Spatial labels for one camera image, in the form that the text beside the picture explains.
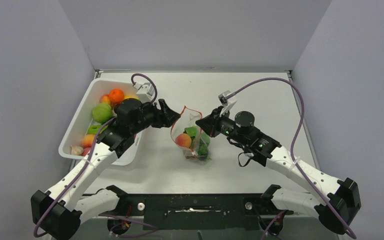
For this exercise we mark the pink peach bottom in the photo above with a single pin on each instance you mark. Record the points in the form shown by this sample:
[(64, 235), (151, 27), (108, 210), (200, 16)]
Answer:
[(85, 151)]

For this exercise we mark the white green napa cabbage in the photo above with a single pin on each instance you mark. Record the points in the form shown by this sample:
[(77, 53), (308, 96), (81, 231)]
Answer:
[(199, 149)]

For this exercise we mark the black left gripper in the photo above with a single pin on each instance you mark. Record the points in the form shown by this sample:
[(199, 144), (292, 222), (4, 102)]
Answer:
[(165, 117)]

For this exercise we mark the aluminium frame rail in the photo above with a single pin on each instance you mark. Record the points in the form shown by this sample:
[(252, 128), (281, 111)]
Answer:
[(281, 199)]

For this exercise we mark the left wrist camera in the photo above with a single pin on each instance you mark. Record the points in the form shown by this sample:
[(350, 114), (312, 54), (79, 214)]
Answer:
[(145, 92)]

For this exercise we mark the garlic bulb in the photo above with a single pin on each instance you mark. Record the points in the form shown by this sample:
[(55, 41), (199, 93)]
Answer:
[(76, 150)]

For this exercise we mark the yellow lemon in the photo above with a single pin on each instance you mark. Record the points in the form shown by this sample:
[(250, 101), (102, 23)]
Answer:
[(131, 97)]

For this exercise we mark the orange fruit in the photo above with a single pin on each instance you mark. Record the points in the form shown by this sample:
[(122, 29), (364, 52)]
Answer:
[(116, 96)]

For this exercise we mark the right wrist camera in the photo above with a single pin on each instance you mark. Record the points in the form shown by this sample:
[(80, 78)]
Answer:
[(227, 100)]

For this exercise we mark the clear red-zipper bag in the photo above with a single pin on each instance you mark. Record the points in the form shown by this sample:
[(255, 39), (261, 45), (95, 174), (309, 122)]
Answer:
[(188, 117)]

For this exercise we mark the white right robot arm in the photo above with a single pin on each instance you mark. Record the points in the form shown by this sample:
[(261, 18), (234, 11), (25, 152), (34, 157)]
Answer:
[(269, 153)]

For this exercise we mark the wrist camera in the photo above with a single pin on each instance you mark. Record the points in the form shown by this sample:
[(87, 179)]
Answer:
[(227, 100), (145, 92)]

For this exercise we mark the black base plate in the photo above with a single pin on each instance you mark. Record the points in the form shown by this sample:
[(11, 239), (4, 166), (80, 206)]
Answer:
[(197, 211)]

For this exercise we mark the white plastic bin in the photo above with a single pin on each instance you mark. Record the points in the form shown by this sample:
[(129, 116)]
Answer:
[(82, 121)]

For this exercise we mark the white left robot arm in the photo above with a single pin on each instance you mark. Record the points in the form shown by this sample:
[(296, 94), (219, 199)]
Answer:
[(60, 210)]

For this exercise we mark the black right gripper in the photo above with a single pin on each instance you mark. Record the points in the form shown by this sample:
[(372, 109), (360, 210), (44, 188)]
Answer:
[(210, 124)]

